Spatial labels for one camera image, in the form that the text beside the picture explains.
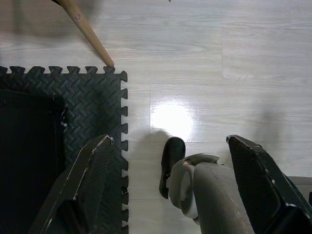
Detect wooden chair leg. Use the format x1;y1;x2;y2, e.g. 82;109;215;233
51;0;115;68

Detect black flat box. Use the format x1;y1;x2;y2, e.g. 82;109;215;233
0;89;68;234

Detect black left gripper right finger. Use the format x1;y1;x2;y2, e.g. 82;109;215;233
226;135;312;234

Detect black interlocking foam mat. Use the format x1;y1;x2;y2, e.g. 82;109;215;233
0;65;129;234

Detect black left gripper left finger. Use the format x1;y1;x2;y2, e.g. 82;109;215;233
28;134;115;234

